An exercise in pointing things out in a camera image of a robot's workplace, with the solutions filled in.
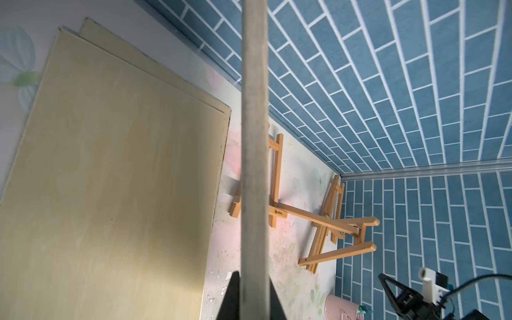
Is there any plywood canvas board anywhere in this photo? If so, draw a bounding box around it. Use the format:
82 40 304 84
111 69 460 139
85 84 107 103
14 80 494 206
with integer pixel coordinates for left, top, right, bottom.
240 1 271 319
79 17 231 117
1 30 230 319

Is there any pink cup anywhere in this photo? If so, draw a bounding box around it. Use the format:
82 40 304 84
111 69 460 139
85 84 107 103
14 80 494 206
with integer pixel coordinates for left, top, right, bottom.
324 295 364 320

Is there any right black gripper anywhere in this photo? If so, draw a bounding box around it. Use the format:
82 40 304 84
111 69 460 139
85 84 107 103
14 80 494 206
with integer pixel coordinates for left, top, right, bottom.
378 273 441 320

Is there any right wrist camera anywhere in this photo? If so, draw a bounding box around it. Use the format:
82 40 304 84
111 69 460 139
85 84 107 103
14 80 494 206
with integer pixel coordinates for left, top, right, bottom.
419 267 454 307

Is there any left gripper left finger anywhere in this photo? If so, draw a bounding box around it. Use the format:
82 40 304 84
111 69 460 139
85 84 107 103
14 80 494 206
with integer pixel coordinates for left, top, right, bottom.
217 271 240 320

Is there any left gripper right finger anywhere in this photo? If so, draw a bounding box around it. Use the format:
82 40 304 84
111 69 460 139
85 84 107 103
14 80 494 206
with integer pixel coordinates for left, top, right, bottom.
269 279 287 320

